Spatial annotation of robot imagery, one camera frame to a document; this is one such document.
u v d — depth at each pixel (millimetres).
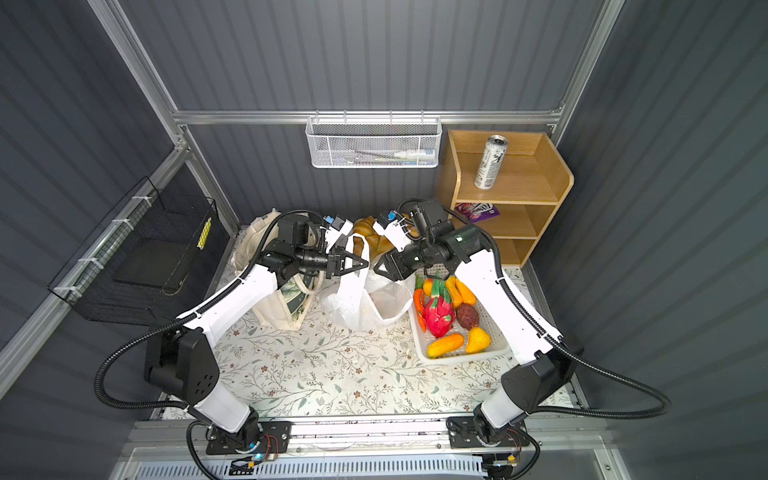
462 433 735
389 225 619
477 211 980
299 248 667
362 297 765
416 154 871
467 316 885
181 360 435
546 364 403
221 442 722
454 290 958
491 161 788
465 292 945
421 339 805
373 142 1238
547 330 414
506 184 886
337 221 680
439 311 850
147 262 768
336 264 680
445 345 846
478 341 828
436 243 533
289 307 833
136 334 720
